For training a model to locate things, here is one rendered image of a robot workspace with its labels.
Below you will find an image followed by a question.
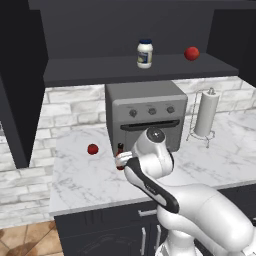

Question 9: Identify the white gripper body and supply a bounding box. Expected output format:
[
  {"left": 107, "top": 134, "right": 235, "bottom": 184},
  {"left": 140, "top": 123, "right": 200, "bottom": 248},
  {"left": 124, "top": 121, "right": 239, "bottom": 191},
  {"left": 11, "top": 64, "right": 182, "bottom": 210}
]
[{"left": 114, "top": 151, "right": 135, "bottom": 169}]

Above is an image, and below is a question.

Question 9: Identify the red condiment bottle dark cap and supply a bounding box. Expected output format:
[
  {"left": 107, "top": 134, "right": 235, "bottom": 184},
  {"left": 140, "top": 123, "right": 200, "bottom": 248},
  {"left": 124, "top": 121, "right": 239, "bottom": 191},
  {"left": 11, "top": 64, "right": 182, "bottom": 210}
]
[{"left": 115, "top": 142, "right": 125, "bottom": 171}]

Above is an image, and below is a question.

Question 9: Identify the dark base cabinet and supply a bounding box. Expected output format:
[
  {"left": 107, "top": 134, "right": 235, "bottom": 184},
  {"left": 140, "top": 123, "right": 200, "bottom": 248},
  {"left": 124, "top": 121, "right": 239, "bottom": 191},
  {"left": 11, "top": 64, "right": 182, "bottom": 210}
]
[{"left": 53, "top": 184, "right": 256, "bottom": 256}]

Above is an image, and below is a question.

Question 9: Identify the white mayonnaise jar blue lid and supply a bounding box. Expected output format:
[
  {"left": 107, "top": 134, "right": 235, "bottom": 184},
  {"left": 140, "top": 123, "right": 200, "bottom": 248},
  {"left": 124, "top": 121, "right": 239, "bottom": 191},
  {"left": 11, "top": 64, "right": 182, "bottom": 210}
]
[{"left": 136, "top": 38, "right": 155, "bottom": 70}]

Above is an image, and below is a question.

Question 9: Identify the dark cabinet door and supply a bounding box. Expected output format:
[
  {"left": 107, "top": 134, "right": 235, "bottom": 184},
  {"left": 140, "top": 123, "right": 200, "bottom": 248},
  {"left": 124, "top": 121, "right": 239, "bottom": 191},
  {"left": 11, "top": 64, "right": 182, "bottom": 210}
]
[
  {"left": 205, "top": 8, "right": 256, "bottom": 88},
  {"left": 0, "top": 0, "right": 50, "bottom": 170}
]

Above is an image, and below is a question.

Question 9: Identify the red tomato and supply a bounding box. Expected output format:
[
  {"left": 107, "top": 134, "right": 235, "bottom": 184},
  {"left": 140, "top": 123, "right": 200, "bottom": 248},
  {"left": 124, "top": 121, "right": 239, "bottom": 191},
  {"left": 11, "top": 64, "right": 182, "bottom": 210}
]
[{"left": 86, "top": 143, "right": 100, "bottom": 156}]

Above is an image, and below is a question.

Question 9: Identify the grey toaster oven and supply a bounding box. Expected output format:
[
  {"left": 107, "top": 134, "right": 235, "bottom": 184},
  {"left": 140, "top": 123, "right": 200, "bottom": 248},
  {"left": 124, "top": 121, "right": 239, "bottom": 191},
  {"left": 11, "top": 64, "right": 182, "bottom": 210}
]
[{"left": 104, "top": 79, "right": 189, "bottom": 158}]

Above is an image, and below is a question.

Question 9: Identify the white paper towel roll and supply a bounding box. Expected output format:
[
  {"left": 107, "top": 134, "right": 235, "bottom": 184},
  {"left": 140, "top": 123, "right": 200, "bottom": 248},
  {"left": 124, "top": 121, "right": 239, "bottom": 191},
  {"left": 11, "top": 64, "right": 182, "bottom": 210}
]
[{"left": 194, "top": 91, "right": 221, "bottom": 138}]

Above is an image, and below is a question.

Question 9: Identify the red apple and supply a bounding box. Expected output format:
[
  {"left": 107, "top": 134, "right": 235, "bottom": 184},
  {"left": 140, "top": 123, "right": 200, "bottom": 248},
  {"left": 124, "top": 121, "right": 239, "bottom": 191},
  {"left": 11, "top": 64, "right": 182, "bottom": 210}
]
[{"left": 183, "top": 46, "right": 201, "bottom": 62}]

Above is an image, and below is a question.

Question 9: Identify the dark toaster oven door handle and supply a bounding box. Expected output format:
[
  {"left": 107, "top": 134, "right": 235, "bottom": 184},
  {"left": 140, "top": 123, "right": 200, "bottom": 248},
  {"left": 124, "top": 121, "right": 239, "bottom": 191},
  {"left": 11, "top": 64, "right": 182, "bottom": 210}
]
[{"left": 119, "top": 119, "right": 181, "bottom": 132}]

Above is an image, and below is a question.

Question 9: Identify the silver drawer handle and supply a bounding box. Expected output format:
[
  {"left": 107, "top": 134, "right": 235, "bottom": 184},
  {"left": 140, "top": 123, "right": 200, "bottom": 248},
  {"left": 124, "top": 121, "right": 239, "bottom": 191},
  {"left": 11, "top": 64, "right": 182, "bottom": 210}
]
[{"left": 137, "top": 208, "right": 158, "bottom": 218}]

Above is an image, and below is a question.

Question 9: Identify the silver cabinet door handle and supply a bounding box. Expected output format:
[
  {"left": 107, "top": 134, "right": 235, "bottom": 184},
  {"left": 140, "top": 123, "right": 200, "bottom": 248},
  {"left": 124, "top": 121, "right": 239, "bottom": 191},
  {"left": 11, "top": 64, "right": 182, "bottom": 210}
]
[
  {"left": 153, "top": 224, "right": 162, "bottom": 252},
  {"left": 140, "top": 226, "right": 148, "bottom": 256}
]

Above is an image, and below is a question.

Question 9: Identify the wire paper towel holder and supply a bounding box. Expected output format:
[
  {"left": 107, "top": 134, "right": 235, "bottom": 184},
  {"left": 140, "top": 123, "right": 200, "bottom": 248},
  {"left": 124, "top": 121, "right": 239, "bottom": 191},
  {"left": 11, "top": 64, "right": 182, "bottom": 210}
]
[{"left": 185, "top": 86, "right": 222, "bottom": 149}]

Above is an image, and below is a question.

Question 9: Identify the dark open wall cabinet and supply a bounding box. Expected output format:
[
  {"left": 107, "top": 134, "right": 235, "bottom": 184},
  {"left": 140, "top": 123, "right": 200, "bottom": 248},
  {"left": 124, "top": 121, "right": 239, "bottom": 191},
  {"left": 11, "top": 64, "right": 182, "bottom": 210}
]
[{"left": 27, "top": 0, "right": 256, "bottom": 88}]

